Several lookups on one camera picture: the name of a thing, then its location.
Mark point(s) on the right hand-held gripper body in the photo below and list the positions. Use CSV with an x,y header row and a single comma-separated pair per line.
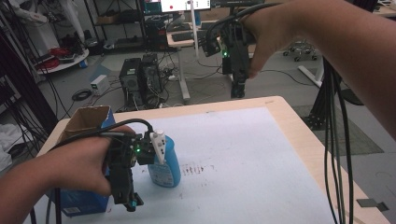
x,y
237,49

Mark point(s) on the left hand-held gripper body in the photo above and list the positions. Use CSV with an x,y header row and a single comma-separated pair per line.
x,y
120,168

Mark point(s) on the blue bottle with white cap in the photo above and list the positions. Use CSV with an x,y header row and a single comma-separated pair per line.
x,y
168,168

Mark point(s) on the person's right hand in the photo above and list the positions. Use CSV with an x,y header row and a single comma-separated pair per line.
x,y
274,34

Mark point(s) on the person's left hand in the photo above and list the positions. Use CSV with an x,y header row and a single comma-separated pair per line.
x,y
77,161

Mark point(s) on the blue cardboard box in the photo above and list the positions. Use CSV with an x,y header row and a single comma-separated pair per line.
x,y
81,200

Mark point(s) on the black keyboard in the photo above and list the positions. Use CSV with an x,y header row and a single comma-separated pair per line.
x,y
182,36

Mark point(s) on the desk with white leg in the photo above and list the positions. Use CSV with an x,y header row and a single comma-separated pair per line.
x,y
183,71

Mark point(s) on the office chair wheel base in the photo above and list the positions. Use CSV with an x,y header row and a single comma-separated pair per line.
x,y
300,49

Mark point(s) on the computer monitor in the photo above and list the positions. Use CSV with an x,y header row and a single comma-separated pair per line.
x,y
185,5

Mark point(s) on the white table mat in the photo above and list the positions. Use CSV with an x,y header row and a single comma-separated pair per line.
x,y
249,168

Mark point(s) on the black computer tower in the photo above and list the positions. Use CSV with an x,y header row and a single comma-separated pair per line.
x,y
130,82
152,77

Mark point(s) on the small white device box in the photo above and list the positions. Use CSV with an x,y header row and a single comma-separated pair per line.
x,y
99,84

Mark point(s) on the white cloth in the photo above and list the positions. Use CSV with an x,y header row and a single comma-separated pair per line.
x,y
7,143

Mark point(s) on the round white table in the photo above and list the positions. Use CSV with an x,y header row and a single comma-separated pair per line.
x,y
67,63

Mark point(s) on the black metal shelf rack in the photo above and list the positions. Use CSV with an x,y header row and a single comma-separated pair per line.
x,y
120,25

